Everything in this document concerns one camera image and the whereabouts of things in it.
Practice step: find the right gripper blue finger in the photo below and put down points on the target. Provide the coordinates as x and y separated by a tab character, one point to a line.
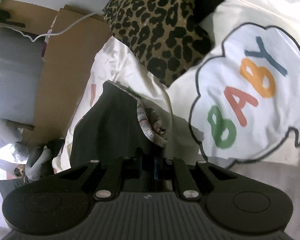
155	169

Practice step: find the white bear print duvet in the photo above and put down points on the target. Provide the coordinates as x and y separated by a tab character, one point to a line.
239	108

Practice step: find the grey plush toy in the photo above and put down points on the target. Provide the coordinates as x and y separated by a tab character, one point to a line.
39	161

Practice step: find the small teddy bear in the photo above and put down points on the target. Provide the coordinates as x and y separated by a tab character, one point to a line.
19	171

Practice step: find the leopard print garment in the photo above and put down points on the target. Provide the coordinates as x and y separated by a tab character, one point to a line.
164	35

